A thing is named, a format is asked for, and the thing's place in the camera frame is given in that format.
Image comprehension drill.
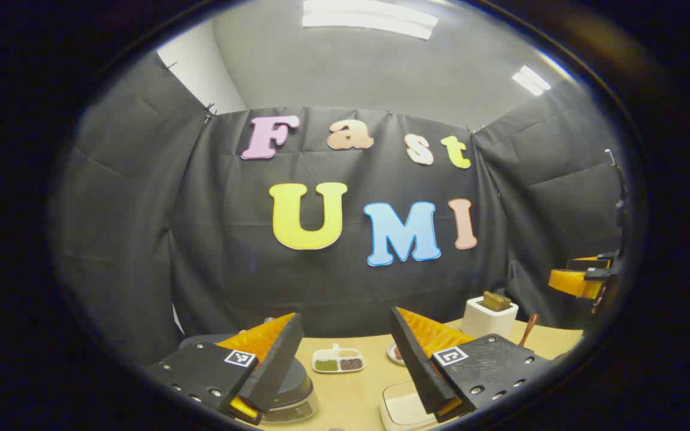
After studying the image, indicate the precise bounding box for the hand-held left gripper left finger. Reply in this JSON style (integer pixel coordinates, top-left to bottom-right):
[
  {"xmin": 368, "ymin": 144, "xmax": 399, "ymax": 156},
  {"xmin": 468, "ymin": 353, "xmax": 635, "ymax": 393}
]
[{"xmin": 144, "ymin": 312, "xmax": 305, "ymax": 426}]

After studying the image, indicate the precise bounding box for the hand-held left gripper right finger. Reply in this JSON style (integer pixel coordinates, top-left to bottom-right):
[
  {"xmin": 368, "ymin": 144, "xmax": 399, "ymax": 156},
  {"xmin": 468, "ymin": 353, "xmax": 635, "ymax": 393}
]
[{"xmin": 390, "ymin": 306, "xmax": 552, "ymax": 423}]

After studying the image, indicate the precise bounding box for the grey rice cooker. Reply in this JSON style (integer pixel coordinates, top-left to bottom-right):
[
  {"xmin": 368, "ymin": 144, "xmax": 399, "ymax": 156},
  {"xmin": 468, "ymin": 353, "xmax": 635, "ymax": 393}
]
[{"xmin": 178, "ymin": 332, "xmax": 319, "ymax": 424}]

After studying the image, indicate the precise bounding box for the brown wooden spoon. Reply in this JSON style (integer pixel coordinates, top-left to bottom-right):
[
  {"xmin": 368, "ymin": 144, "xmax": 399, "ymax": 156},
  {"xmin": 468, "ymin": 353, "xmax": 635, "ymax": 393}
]
[{"xmin": 517, "ymin": 312, "xmax": 540, "ymax": 348}]

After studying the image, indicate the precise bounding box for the white divided bean dish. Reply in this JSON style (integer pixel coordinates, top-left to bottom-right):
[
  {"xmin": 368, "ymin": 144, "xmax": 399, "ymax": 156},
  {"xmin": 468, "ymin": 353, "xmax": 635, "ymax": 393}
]
[{"xmin": 312, "ymin": 344, "xmax": 365, "ymax": 374}]

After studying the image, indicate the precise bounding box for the brown toast slice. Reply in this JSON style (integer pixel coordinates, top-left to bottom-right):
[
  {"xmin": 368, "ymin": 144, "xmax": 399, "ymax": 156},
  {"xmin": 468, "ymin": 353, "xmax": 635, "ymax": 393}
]
[{"xmin": 482, "ymin": 291, "xmax": 512, "ymax": 312}]

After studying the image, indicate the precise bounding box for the white toaster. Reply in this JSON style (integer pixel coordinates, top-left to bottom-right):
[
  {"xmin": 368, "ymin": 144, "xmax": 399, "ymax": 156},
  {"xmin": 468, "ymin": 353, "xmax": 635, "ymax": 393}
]
[{"xmin": 461, "ymin": 296, "xmax": 519, "ymax": 339}]

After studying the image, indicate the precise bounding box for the black backdrop cloth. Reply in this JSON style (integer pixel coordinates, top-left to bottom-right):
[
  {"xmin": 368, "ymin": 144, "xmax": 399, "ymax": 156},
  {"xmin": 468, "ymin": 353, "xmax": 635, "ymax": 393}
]
[{"xmin": 52, "ymin": 51, "xmax": 627, "ymax": 366}]

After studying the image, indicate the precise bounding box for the small ceiling light panel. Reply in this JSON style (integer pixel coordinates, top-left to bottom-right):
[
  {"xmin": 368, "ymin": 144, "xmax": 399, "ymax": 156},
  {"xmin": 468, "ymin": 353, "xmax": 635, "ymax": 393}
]
[{"xmin": 512, "ymin": 65, "xmax": 552, "ymax": 96}]

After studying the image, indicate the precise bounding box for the long ceiling light panel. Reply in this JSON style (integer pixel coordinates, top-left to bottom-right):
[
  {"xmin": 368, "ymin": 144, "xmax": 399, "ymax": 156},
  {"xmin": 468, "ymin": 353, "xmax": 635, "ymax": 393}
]
[{"xmin": 302, "ymin": 0, "xmax": 438, "ymax": 41}]

